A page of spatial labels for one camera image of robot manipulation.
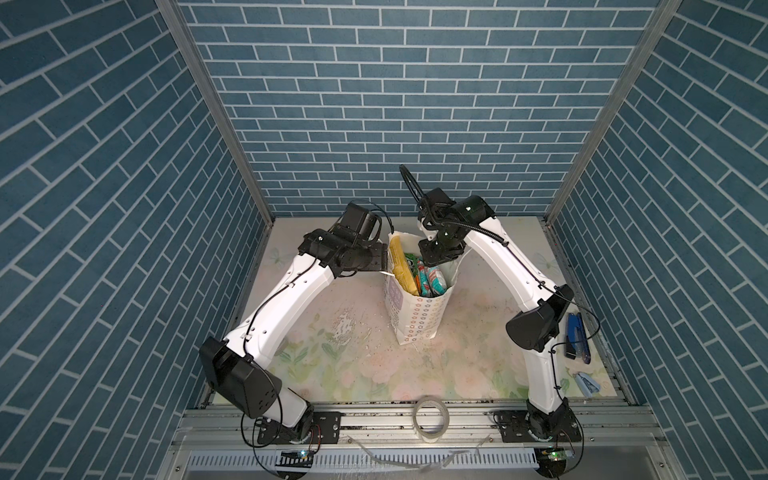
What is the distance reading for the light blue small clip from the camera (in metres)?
0.80

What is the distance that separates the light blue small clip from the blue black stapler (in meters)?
0.05

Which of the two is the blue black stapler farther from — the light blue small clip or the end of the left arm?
the end of the left arm

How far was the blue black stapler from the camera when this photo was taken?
33.9 inches
